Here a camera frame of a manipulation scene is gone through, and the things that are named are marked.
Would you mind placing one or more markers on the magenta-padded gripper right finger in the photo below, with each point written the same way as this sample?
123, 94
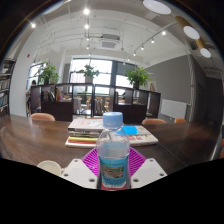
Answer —
149, 171

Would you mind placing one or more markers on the tall dark bookshelf unit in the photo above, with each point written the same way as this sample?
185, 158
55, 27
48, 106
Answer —
5, 86

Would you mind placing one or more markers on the white wall radiator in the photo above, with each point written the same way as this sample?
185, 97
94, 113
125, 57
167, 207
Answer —
173, 108

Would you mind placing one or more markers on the orange chairs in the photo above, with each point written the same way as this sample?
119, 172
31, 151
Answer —
42, 117

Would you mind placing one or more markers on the stack of books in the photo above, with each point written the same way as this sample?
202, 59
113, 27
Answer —
83, 131

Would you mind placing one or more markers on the green plant in dark pot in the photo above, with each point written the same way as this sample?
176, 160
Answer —
137, 76

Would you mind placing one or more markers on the blue-covered flat book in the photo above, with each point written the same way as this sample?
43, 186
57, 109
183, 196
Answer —
141, 135

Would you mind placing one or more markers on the ceiling air conditioner unit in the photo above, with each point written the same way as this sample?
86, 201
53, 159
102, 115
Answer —
110, 43

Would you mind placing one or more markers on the green plant in white pot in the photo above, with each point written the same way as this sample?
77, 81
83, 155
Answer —
89, 72

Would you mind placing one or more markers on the cream ceramic mug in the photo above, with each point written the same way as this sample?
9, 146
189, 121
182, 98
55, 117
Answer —
50, 166

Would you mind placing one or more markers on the clear blue-capped water bottle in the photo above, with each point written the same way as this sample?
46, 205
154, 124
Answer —
113, 156

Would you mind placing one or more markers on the ceiling lights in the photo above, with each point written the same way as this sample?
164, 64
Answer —
156, 6

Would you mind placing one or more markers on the low dark shelf unit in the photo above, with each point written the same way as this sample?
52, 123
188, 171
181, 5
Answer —
58, 110

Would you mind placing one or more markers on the person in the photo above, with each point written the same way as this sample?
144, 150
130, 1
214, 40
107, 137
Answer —
30, 96

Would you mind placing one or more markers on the bushy green potted plant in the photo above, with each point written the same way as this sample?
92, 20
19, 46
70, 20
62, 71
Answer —
48, 73

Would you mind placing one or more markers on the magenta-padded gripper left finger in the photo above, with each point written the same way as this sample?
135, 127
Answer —
78, 172

